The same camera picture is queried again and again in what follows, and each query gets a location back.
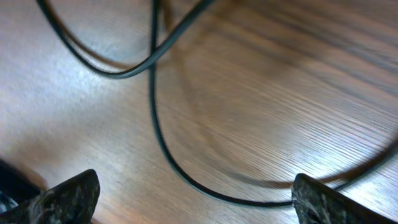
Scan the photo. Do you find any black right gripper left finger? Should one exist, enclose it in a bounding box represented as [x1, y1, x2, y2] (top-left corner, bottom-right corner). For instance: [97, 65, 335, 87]
[1, 169, 100, 224]

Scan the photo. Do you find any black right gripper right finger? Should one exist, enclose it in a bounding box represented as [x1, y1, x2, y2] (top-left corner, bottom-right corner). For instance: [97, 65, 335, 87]
[292, 174, 397, 224]

